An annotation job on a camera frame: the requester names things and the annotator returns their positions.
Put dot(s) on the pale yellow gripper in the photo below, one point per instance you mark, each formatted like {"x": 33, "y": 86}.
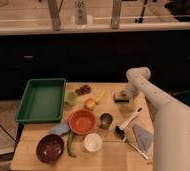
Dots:
{"x": 129, "y": 100}

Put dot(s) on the red yellow apple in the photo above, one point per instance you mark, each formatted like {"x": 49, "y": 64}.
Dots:
{"x": 89, "y": 104}

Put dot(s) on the white paper cup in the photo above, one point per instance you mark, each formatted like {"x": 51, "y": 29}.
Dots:
{"x": 93, "y": 142}

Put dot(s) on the blue grey folded cloth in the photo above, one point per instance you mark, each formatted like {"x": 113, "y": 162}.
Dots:
{"x": 143, "y": 137}

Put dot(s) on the brown block eraser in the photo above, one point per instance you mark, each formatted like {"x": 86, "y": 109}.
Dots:
{"x": 119, "y": 97}

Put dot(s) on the small metal cup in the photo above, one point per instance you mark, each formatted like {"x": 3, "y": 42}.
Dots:
{"x": 106, "y": 120}

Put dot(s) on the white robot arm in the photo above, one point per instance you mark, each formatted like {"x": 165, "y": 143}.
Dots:
{"x": 171, "y": 146}

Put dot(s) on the green plastic tray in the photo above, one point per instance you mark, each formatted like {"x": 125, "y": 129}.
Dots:
{"x": 42, "y": 101}

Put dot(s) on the green chili pepper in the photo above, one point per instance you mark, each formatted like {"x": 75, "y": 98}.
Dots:
{"x": 69, "y": 144}

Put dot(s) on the yellow banana toy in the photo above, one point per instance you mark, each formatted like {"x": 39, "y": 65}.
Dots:
{"x": 100, "y": 96}

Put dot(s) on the green toy vegetable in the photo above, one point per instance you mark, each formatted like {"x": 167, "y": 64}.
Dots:
{"x": 71, "y": 98}

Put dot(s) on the metal spoon black head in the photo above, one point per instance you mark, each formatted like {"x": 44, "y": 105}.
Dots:
{"x": 121, "y": 134}

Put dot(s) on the brown grape bunch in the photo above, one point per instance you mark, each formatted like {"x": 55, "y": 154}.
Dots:
{"x": 84, "y": 89}

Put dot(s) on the blue cloth piece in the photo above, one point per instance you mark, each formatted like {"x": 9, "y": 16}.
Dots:
{"x": 60, "y": 129}

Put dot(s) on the orange bowl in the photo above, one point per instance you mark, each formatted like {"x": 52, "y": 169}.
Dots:
{"x": 82, "y": 122}

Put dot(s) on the dark purple bowl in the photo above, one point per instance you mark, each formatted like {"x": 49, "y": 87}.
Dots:
{"x": 50, "y": 148}

